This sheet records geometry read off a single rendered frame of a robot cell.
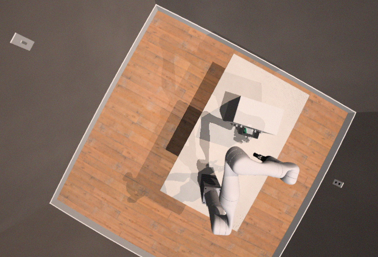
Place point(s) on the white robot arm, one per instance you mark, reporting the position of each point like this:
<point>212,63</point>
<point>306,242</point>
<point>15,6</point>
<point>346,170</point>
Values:
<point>237,162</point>

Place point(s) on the grey chest of drawers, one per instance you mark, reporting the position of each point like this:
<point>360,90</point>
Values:
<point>254,114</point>

